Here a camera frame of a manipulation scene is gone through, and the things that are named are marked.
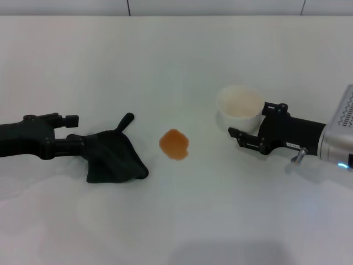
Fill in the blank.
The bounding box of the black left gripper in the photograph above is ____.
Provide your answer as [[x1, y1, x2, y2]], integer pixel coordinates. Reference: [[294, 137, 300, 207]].
[[0, 112, 86, 161]]

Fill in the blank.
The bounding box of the dark cloth rag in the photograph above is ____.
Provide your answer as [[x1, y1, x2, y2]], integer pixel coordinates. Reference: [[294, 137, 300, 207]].
[[67, 112, 149, 184]]

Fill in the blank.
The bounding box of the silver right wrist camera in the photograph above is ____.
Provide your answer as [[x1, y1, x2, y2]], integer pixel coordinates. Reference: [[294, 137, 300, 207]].
[[325, 84, 353, 136]]

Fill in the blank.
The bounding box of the orange-brown liquid stain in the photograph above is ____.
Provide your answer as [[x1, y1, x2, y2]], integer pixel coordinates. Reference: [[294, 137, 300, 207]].
[[159, 129, 190, 161]]

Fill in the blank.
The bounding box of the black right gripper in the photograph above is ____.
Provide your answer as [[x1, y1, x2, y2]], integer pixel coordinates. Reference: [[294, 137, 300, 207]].
[[228, 101, 328, 157]]

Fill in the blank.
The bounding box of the white paper cup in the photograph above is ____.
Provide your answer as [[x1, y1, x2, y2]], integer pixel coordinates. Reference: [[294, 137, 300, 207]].
[[215, 84, 264, 134]]

